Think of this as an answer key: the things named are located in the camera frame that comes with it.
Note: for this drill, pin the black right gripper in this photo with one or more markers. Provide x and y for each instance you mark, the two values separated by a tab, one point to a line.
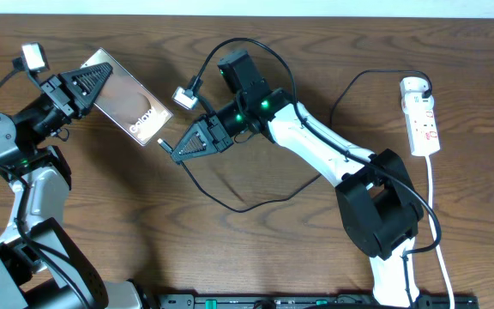
213	136

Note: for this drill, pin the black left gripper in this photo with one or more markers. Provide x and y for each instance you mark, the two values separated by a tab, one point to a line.
59	94

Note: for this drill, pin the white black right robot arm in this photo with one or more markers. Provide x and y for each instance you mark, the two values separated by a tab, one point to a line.
379	211

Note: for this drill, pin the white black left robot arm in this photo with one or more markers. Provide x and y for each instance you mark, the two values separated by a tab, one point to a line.
40	265

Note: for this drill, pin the white charger adapter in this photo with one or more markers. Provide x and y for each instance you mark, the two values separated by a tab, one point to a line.
415	84

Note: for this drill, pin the white power strip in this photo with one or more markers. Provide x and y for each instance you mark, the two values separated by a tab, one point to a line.
421	124

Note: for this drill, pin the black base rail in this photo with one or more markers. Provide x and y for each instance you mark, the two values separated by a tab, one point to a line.
350	299

